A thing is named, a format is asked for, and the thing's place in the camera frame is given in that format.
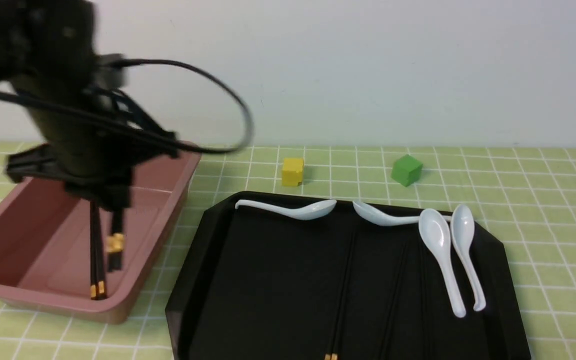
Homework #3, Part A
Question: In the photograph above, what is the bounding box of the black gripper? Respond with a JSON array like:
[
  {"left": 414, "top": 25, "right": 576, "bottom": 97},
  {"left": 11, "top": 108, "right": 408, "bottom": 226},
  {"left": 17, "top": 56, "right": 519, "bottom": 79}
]
[{"left": 6, "top": 75, "right": 178, "bottom": 226}]

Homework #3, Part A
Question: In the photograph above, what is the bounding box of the black gold-tipped chopstick pair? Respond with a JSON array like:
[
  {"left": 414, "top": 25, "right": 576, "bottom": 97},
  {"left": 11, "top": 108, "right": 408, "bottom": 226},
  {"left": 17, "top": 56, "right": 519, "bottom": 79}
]
[
  {"left": 116, "top": 225, "right": 125, "bottom": 271},
  {"left": 105, "top": 210, "right": 121, "bottom": 274}
]

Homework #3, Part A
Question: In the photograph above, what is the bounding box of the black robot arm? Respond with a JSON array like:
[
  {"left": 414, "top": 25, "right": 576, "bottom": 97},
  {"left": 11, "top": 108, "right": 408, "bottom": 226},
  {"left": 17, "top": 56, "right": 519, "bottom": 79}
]
[{"left": 0, "top": 0, "right": 178, "bottom": 223}]

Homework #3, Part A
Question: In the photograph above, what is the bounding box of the black gold chopstick in bin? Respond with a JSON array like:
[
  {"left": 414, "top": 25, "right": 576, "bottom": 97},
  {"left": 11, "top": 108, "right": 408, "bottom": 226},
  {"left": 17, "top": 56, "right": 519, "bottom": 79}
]
[{"left": 89, "top": 202, "right": 98, "bottom": 300}]

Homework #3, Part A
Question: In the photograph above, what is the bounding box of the pink plastic bin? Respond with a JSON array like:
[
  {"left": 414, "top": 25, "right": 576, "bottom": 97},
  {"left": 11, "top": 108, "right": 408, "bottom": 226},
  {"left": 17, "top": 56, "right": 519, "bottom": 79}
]
[{"left": 0, "top": 153, "right": 201, "bottom": 324}]

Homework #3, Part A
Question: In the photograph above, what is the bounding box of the black plastic tray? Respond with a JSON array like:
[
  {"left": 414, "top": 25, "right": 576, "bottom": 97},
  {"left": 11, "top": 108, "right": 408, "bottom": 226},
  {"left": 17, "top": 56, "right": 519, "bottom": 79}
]
[{"left": 166, "top": 191, "right": 533, "bottom": 360}]

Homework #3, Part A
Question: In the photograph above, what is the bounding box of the yellow cube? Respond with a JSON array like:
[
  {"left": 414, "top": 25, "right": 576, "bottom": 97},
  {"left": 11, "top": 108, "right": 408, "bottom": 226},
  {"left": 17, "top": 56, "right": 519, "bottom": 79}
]
[{"left": 281, "top": 157, "right": 305, "bottom": 187}]

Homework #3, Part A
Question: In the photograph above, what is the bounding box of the white spoon far left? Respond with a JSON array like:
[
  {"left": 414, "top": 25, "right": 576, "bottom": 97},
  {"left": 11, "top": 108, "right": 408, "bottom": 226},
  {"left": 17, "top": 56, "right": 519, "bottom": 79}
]
[{"left": 234, "top": 199, "right": 338, "bottom": 221}]

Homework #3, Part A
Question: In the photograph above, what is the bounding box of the white spoon centre back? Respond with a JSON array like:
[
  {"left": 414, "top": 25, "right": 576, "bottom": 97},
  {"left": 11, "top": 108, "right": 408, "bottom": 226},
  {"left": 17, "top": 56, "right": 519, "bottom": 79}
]
[{"left": 352, "top": 200, "right": 452, "bottom": 227}]

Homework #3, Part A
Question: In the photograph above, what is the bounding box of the green cube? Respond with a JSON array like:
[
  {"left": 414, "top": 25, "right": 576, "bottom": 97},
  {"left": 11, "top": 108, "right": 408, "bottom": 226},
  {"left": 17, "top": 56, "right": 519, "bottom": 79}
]
[{"left": 390, "top": 153, "right": 423, "bottom": 187}]

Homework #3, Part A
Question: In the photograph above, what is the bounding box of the plain black chopstick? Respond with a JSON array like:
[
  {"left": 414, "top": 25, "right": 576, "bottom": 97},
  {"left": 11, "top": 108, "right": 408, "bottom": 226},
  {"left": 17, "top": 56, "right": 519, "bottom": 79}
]
[{"left": 376, "top": 243, "right": 409, "bottom": 360}]

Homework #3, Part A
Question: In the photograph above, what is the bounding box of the white spoon upright left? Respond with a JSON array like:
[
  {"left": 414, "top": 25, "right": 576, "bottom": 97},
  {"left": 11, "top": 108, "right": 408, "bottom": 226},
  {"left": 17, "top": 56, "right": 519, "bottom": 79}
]
[{"left": 418, "top": 208, "right": 467, "bottom": 318}]

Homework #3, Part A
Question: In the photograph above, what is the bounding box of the white spoon upright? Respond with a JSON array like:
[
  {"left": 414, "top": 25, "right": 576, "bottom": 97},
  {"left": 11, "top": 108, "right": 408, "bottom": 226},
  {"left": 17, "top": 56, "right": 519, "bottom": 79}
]
[
  {"left": 418, "top": 208, "right": 467, "bottom": 318},
  {"left": 450, "top": 203, "right": 487, "bottom": 312}
]

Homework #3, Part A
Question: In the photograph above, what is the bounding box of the white spoon upright right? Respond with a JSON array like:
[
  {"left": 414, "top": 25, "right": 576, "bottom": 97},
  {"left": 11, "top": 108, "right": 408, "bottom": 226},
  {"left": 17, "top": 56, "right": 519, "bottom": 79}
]
[{"left": 450, "top": 203, "right": 487, "bottom": 312}]

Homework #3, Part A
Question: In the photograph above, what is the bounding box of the black cable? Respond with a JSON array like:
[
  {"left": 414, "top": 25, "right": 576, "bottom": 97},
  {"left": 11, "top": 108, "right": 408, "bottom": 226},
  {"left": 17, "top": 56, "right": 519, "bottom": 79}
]
[{"left": 0, "top": 57, "right": 255, "bottom": 155}]

